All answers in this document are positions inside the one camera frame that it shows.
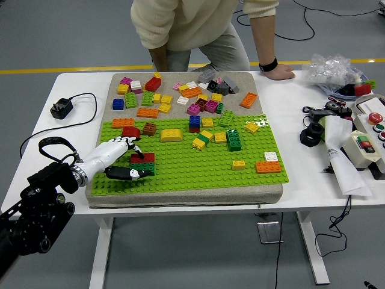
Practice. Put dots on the person's right forearm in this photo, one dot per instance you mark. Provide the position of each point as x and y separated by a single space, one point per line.
158 60

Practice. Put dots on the green studded baseplate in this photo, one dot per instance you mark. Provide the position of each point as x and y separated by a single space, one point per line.
186 177

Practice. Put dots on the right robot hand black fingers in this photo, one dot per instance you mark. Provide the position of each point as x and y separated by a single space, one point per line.
369 285

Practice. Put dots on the person's left hand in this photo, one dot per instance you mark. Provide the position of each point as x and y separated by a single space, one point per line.
279 73

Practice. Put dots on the grey-brown cushion mat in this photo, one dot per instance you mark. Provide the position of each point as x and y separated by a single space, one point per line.
180 201

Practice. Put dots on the yellow curved brick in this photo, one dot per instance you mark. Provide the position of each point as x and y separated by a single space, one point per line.
171 135

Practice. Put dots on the white paper sheet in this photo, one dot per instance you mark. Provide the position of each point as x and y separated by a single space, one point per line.
343 168

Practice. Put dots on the dark green big-stud brick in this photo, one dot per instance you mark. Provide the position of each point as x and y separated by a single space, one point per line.
234 140

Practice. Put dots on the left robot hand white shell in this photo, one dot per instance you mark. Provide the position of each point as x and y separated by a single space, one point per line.
102 153

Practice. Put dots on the dark green eight-stud brick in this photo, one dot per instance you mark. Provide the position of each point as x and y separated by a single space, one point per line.
147 166

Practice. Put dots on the black module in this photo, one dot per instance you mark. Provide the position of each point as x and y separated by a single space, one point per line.
344 112

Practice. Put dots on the lime green small brick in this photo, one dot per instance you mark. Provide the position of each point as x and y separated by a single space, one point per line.
371 83

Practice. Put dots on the person's left forearm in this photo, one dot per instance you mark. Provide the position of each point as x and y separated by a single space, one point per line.
264 39

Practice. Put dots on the red curved brick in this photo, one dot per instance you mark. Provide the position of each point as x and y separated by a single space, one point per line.
130 132

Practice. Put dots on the clear plastic bag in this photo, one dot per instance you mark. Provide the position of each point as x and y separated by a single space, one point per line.
328 69

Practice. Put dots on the black brick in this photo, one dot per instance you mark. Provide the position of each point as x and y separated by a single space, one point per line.
212 86

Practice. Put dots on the small dark green brick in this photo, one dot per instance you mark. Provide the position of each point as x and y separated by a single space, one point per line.
220 108

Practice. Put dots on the long grey brick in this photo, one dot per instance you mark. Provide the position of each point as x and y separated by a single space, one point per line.
232 84

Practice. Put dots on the red eight-stud brick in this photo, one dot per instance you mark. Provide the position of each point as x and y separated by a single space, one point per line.
149 158
153 85
362 89

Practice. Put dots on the small white bottle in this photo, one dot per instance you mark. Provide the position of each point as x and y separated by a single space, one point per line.
357 79

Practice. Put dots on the yellow and green brick stack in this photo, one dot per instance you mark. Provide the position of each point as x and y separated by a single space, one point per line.
202 139

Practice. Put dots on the dark red brick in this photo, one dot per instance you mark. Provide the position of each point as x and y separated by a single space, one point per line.
200 105

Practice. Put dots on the black power adapter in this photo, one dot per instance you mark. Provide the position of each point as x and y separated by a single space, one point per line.
322 113

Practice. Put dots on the silver floor plate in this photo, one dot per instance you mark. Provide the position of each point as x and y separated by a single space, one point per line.
267 231

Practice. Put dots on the small light pink brick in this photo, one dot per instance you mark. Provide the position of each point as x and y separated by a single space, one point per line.
177 86
220 80

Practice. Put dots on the black servo motor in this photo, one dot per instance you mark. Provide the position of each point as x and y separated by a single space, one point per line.
331 105

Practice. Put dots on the orange eight-stud brick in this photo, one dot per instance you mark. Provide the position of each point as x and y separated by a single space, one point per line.
268 167
147 113
249 100
123 123
193 92

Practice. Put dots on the yellow floor tape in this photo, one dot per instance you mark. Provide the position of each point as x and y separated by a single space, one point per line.
45 70

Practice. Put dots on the person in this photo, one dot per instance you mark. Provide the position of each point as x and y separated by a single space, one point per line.
186 18

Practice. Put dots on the light blue basin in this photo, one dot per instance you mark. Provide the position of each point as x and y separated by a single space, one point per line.
329 91

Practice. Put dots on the black wristwatch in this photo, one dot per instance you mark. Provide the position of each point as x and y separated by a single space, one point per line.
267 65

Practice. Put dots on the white table leg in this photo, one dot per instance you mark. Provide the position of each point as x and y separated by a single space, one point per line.
101 256
314 256

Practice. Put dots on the brown four-stud brick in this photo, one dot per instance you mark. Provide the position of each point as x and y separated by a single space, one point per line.
149 129

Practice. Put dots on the blue and red brick stack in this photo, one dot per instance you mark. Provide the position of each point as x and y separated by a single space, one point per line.
195 122

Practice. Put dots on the white four-stud brick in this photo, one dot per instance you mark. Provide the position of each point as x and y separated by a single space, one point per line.
192 85
271 156
136 85
183 101
203 86

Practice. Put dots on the white emergency stop control box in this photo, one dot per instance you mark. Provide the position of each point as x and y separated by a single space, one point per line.
364 125

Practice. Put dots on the blue four-stud brick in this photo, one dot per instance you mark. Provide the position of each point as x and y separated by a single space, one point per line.
118 104

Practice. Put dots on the dark corner device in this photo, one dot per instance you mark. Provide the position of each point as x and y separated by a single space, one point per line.
382 12

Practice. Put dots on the black object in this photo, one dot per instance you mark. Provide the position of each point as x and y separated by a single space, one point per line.
347 89

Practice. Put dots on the dark grey brick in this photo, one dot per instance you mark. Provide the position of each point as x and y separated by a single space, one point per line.
223 89

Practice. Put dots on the small black plug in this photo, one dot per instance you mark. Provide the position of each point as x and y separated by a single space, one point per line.
327 170

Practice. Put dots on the large black nut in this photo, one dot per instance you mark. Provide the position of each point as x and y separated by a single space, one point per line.
305 138

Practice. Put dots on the lime green roll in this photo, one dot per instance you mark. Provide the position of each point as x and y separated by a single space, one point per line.
322 129

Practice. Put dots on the light grey brick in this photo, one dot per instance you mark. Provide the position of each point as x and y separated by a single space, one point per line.
206 76

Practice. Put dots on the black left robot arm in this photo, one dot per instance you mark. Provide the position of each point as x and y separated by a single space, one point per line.
42 210

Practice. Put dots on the small white switch box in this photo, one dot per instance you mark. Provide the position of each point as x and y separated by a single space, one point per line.
353 150

